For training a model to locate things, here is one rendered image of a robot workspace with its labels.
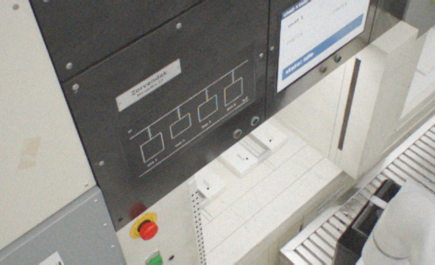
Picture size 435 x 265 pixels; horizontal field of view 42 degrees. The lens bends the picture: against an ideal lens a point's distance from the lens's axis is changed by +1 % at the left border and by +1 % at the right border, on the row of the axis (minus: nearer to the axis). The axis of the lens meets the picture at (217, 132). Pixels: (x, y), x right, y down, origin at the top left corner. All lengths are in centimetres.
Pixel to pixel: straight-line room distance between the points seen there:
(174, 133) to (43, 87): 31
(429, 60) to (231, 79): 129
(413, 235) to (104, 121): 55
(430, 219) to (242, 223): 78
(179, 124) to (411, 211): 44
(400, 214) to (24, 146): 65
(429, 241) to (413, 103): 111
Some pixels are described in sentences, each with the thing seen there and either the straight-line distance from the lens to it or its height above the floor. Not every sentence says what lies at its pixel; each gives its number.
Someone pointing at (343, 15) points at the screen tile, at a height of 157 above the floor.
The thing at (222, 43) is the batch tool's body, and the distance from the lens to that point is 97.
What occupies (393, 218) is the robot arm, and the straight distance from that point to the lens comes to 109.
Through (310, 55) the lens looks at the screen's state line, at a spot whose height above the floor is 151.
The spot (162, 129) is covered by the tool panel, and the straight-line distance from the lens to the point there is 98.
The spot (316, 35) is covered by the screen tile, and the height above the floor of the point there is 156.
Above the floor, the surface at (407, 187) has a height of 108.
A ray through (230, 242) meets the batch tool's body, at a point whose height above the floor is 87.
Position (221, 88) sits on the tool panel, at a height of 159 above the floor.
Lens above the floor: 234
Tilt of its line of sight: 51 degrees down
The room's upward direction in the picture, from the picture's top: 4 degrees counter-clockwise
